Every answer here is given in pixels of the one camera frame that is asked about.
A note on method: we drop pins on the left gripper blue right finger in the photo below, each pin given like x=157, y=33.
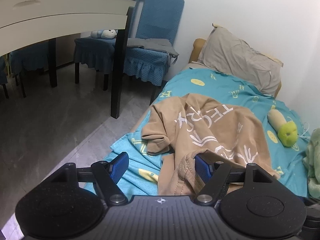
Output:
x=214, y=176

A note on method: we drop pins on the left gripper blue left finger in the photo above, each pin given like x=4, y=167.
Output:
x=107, y=175

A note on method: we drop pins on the tan t-shirt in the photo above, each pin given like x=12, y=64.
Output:
x=182, y=127

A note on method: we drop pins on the teal patterned bed sheet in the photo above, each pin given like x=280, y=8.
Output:
x=141, y=177

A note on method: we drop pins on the green and beige plush toy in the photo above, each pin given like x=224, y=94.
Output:
x=287, y=131

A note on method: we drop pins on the green fleece blanket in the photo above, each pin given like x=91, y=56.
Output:
x=312, y=163

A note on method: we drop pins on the blue chair behind table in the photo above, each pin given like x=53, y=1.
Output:
x=96, y=53

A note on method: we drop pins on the grey pillow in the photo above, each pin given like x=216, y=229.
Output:
x=228, y=54

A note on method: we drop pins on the grey cloth on chair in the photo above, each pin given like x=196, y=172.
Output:
x=155, y=44

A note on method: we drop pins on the small white plush toy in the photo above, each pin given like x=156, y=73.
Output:
x=104, y=34

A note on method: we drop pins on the white table with black legs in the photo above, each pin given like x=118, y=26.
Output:
x=26, y=22

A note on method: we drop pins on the blue chair near wall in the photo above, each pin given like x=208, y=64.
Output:
x=150, y=53

